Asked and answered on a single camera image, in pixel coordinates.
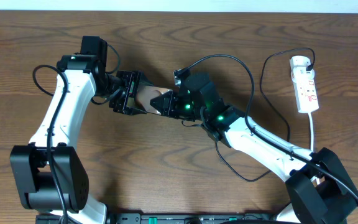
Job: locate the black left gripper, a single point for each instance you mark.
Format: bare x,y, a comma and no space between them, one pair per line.
132,78

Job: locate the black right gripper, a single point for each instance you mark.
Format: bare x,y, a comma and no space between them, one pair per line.
171,98

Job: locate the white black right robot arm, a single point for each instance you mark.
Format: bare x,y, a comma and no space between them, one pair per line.
317,183

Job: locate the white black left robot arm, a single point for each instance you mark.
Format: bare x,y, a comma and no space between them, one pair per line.
48,172

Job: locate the white usb charger adapter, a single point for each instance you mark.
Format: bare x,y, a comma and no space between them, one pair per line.
300,63

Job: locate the white power strip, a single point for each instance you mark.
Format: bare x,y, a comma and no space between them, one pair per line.
305,90

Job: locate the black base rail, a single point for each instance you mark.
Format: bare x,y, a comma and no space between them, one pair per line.
206,218

